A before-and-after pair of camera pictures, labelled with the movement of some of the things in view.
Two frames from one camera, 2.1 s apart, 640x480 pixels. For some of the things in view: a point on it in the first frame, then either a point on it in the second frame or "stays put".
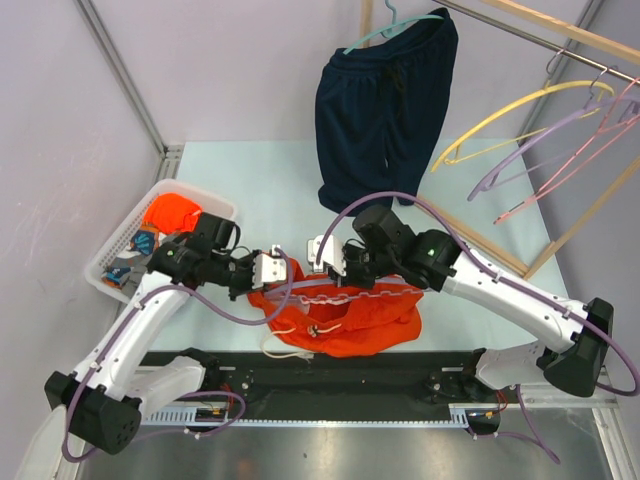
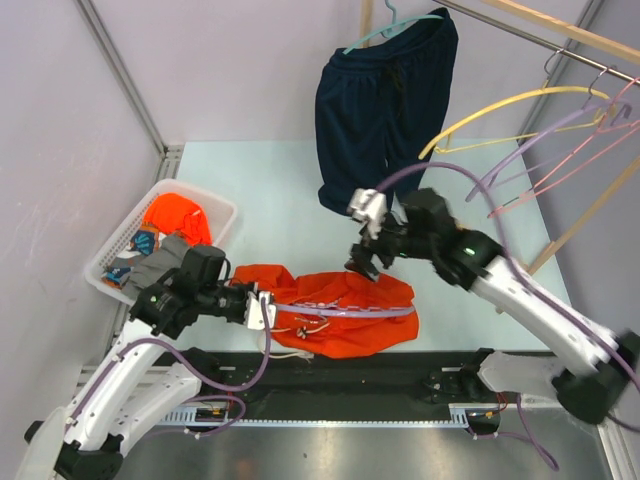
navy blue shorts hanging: [379, 110] stays put
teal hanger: [393, 27] stays put
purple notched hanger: [320, 290] to [337, 309]
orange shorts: [323, 316] stays put
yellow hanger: [449, 155] to [543, 89]
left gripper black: [249, 258] to [245, 288]
